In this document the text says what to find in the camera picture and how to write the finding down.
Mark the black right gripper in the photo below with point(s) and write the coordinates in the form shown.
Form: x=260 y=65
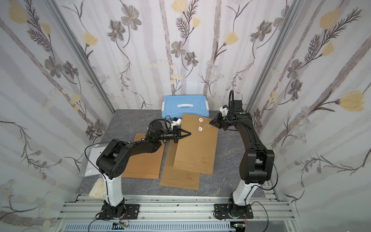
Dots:
x=221 y=121

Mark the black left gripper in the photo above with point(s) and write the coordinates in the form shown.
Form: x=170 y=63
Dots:
x=176 y=135

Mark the kraft file bag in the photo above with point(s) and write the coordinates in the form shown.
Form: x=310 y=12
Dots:
x=196 y=153
x=145 y=166
x=172 y=177

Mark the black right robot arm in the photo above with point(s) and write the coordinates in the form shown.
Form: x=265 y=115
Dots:
x=256 y=165

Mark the clear plastic bag white card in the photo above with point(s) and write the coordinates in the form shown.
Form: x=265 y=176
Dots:
x=91 y=155

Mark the blue lidded storage box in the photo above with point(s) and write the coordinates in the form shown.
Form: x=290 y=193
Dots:
x=176 y=105

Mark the crumpled white foam piece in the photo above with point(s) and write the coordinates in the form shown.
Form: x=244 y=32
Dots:
x=98 y=191

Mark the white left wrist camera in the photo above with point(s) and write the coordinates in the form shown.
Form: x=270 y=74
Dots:
x=176 y=122

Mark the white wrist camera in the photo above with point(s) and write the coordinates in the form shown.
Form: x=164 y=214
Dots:
x=224 y=110
x=176 y=122

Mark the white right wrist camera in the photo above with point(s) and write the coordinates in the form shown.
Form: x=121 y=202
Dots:
x=224 y=110

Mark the white slotted cable duct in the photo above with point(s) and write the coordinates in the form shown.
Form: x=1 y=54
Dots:
x=218 y=226

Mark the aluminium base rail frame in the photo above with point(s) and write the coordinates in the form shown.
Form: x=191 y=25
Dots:
x=270 y=215

